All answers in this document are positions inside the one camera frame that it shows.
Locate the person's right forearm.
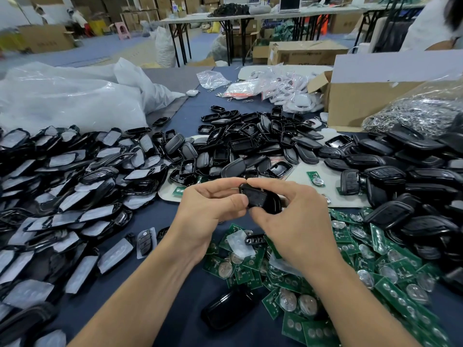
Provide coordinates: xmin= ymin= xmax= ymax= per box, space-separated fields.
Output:
xmin=300 ymin=245 xmax=422 ymax=347

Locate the clear plastic film piece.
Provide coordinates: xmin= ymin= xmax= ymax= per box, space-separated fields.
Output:
xmin=226 ymin=229 xmax=256 ymax=259

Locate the large open cardboard box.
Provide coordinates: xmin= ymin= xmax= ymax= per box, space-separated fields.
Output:
xmin=307 ymin=49 xmax=463 ymax=131

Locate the lone glossy black shell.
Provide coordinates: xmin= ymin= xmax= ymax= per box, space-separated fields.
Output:
xmin=201 ymin=285 xmax=256 ymax=331

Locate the white sack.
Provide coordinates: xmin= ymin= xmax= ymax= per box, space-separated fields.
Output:
xmin=152 ymin=27 xmax=177 ymax=68

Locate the long white table top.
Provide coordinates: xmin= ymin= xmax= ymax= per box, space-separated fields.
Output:
xmin=161 ymin=7 xmax=428 ymax=25

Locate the pile of shells with pads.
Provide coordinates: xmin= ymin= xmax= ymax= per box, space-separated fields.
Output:
xmin=0 ymin=125 xmax=178 ymax=347

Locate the tan cardboard box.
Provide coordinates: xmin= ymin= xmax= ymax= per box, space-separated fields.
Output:
xmin=18 ymin=24 xmax=75 ymax=53

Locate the heap of black parts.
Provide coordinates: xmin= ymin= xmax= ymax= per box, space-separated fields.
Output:
xmin=210 ymin=3 xmax=250 ymax=17

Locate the small crumpled clear plastic bag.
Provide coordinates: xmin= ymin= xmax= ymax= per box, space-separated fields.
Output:
xmin=197 ymin=70 xmax=231 ymax=91

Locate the clear bag with red label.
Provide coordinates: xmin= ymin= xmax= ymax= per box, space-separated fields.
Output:
xmin=219 ymin=79 xmax=263 ymax=100

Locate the pile of black shell halves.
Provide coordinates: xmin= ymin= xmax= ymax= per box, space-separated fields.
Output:
xmin=166 ymin=105 xmax=355 ymax=187

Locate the black metal table frame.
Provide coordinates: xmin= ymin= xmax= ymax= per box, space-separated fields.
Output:
xmin=165 ymin=18 xmax=254 ymax=67

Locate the large white plastic bag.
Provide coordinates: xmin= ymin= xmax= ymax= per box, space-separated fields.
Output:
xmin=0 ymin=57 xmax=185 ymax=134

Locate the clear bag of metal parts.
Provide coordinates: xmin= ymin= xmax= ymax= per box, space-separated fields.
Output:
xmin=362 ymin=79 xmax=463 ymax=138

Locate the pile of green circuit boards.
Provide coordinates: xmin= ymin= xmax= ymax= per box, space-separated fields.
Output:
xmin=172 ymin=170 xmax=453 ymax=347

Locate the heap of clear parts bags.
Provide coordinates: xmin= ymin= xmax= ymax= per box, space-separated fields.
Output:
xmin=259 ymin=68 xmax=324 ymax=114

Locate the pink plastic stool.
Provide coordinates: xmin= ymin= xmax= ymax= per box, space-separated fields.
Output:
xmin=114 ymin=21 xmax=131 ymax=40

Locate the person's left forearm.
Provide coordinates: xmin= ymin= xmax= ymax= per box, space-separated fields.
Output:
xmin=68 ymin=231 xmax=200 ymax=347

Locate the person's left hand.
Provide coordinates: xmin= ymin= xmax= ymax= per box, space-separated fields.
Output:
xmin=172 ymin=177 xmax=250 ymax=249

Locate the person's right hand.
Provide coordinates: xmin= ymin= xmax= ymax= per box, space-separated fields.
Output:
xmin=246 ymin=177 xmax=342 ymax=270

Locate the brown cardboard box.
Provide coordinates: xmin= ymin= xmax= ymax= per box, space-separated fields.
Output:
xmin=268 ymin=40 xmax=350 ymax=66

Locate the pile of assembled black fobs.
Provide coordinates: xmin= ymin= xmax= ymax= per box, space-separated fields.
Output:
xmin=336 ymin=122 xmax=463 ymax=294

